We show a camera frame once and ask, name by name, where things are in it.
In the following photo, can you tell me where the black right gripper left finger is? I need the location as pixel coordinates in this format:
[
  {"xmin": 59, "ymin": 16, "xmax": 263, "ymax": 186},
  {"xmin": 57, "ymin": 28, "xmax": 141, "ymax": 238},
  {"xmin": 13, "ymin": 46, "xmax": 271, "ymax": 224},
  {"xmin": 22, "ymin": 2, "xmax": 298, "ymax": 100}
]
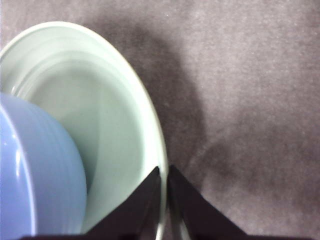
[{"xmin": 17, "ymin": 166, "xmax": 161, "ymax": 240}]

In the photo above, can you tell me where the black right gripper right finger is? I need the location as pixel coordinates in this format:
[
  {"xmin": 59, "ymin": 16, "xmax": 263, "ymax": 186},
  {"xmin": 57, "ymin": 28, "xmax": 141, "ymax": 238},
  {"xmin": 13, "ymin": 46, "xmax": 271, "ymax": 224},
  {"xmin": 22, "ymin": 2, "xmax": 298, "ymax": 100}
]
[{"xmin": 168, "ymin": 164, "xmax": 320, "ymax": 240}]

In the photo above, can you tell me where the blue bowl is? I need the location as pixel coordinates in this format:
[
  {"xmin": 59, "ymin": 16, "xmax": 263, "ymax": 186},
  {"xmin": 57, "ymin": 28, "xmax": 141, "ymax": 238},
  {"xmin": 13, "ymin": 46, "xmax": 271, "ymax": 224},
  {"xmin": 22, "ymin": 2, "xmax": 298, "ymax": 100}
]
[{"xmin": 0, "ymin": 92, "xmax": 88, "ymax": 237}]

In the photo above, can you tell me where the green plate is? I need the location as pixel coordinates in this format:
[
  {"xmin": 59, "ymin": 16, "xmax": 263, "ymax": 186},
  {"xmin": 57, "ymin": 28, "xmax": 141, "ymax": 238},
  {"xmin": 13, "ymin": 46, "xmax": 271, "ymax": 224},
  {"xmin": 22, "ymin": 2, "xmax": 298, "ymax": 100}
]
[{"xmin": 0, "ymin": 21, "xmax": 188, "ymax": 240}]

